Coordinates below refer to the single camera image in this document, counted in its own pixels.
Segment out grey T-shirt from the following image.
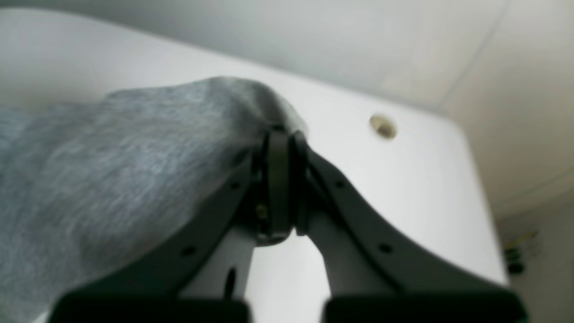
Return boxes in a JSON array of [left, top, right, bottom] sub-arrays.
[[0, 76, 307, 323]]

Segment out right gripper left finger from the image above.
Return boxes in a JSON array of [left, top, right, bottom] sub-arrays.
[[49, 128, 292, 323]]

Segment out right table cable grommet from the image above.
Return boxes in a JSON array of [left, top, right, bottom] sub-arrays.
[[369, 114, 398, 140]]

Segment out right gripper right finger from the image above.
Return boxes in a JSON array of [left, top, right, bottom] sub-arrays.
[[291, 133, 527, 323]]

